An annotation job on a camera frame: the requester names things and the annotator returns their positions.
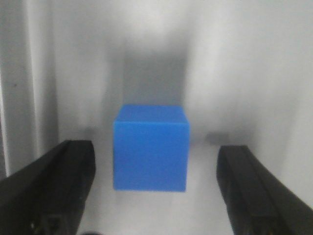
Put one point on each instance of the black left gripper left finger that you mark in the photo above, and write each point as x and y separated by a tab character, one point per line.
48	196

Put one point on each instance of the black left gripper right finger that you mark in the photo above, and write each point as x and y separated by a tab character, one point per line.
257	203

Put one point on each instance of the blue cube block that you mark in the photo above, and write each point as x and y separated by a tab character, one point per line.
150	148

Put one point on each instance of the grey metal tray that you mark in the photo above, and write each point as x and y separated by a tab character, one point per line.
241	69

